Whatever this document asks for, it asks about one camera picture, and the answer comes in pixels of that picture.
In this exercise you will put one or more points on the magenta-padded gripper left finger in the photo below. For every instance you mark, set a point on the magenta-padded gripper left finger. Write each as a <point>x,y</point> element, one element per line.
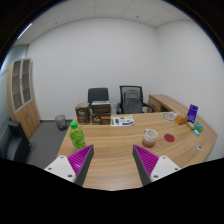
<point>61,166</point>

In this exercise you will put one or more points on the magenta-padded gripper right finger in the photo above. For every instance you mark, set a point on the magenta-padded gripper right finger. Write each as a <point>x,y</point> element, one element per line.
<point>163,166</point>

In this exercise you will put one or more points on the green drink bottle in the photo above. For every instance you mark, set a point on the green drink bottle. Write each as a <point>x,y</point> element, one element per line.
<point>77,137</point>

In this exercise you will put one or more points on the white and brown mug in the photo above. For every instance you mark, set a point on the white and brown mug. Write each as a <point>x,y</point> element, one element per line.
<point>149,138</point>

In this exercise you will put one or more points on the small white tag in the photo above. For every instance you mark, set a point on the small white tag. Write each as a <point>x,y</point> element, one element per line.
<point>199,147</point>

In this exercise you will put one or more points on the grey waste bin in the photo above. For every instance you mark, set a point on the grey waste bin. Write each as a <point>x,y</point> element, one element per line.
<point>61,122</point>

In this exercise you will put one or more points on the small blue box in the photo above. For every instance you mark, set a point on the small blue box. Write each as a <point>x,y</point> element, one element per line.
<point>196,132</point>

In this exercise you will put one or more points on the small beige box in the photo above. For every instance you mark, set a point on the small beige box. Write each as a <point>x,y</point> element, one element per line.
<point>190,125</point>

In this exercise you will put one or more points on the orange cardboard box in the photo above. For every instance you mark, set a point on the orange cardboard box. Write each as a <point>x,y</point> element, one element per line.
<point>181,119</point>

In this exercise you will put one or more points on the green flat box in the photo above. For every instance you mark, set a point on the green flat box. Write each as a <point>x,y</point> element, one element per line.
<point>198,126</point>

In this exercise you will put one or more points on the black armchair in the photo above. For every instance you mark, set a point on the black armchair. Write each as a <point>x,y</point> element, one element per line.
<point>13,141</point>

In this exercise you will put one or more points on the small brown cardboard box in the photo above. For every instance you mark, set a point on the small brown cardboard box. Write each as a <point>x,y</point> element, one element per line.
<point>82,115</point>

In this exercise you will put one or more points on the white sticker sheet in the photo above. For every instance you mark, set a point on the white sticker sheet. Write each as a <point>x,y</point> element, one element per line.
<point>122,121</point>

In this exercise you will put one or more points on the wooden shelf cabinet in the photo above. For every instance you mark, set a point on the wooden shelf cabinet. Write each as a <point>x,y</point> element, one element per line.
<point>26,113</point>

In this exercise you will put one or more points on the wooden side desk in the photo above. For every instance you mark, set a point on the wooden side desk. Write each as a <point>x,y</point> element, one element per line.
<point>160,101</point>

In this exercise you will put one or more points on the large brown cardboard box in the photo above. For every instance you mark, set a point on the large brown cardboard box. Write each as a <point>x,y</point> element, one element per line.
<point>100,115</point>

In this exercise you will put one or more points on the black mesh office chair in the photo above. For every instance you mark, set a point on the black mesh office chair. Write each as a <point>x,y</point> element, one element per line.
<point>132,100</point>

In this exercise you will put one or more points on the black padded office chair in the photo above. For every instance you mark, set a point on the black padded office chair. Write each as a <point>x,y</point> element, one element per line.
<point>98,95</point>

